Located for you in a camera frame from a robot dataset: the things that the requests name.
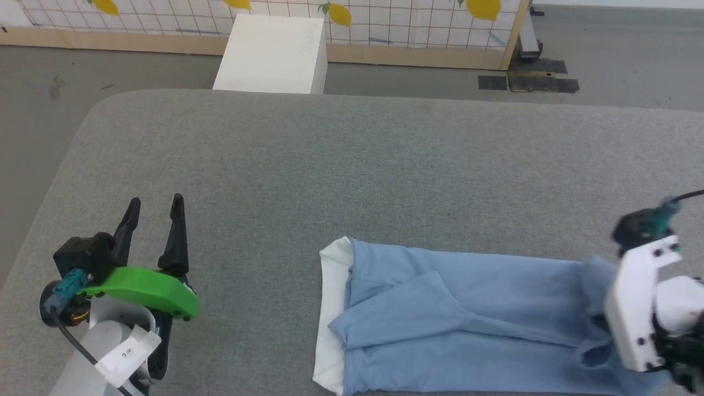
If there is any white paper label tag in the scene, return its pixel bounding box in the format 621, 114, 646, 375
95, 326, 163, 388

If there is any long black floor tape patch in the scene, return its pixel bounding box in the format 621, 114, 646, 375
507, 70, 580, 94

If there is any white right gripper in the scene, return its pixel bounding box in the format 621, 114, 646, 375
604, 235, 683, 373

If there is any light blue garment white hem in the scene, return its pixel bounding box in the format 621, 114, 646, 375
312, 236, 669, 396

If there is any plain white box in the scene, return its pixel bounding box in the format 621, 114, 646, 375
212, 15, 329, 95

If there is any white board grey terrazzo print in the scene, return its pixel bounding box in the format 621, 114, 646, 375
0, 0, 35, 29

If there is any black cable teal plug left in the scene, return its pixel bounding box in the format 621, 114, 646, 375
43, 268, 135, 396

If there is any black cable teal plug right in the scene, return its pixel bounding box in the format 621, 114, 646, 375
646, 190, 704, 232

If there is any grey fabric work surface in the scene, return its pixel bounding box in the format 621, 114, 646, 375
0, 89, 704, 396

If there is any black cable teal plug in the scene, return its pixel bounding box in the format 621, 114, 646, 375
646, 190, 704, 232
43, 268, 135, 396

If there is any wooden backdrop frame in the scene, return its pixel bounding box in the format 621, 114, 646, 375
0, 0, 531, 71

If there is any grey backdrop support foot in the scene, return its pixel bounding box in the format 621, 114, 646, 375
517, 7, 545, 60

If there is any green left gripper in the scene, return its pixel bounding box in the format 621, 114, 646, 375
82, 192, 199, 381

